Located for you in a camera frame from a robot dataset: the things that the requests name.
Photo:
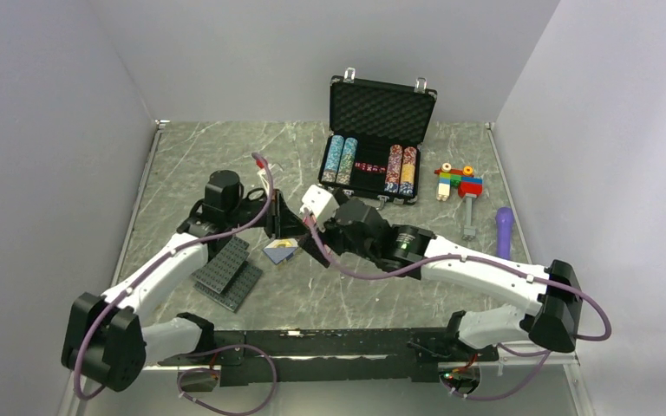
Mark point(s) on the lower dark grey baseplate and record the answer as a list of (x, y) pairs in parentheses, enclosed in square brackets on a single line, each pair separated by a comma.
[(237, 290)]

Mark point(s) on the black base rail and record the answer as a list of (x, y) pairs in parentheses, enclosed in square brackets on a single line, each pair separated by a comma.
[(416, 354)]

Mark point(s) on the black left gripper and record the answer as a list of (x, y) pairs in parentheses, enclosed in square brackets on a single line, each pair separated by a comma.
[(283, 224)]

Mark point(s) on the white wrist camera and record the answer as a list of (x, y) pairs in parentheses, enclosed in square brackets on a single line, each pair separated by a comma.
[(274, 169), (318, 204)]

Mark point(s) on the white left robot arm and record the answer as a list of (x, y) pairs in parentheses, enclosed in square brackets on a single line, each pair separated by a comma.
[(108, 340)]

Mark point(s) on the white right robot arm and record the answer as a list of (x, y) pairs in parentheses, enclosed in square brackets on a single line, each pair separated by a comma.
[(541, 304)]

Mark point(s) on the colourful toy brick figure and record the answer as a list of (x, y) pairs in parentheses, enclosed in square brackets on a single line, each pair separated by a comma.
[(467, 187)]

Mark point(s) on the yellow and blue chip stack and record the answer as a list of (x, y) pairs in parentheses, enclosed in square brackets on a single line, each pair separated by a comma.
[(407, 177)]

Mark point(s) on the black poker chip case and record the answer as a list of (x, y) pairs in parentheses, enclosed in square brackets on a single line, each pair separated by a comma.
[(379, 115)]

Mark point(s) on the purple toy microphone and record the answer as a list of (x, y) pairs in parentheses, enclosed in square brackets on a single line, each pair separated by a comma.
[(504, 222)]

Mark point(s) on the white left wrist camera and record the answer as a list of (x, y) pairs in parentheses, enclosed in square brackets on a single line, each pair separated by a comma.
[(274, 169)]

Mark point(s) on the purple red blue chip stack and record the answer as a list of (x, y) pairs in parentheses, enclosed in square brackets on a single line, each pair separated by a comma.
[(394, 169)]

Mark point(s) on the green and grey chip stack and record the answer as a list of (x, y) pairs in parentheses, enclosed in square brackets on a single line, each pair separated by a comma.
[(347, 161)]

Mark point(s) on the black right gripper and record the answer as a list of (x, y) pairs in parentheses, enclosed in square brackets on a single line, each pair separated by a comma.
[(310, 244)]

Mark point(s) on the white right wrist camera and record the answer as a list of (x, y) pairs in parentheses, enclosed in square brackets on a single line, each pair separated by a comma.
[(318, 204)]

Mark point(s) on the large dark grey baseplate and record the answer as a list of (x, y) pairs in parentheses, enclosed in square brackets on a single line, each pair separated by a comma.
[(217, 275)]

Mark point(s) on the blue and grey chip stack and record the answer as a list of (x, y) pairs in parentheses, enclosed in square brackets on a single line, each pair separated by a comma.
[(332, 158)]

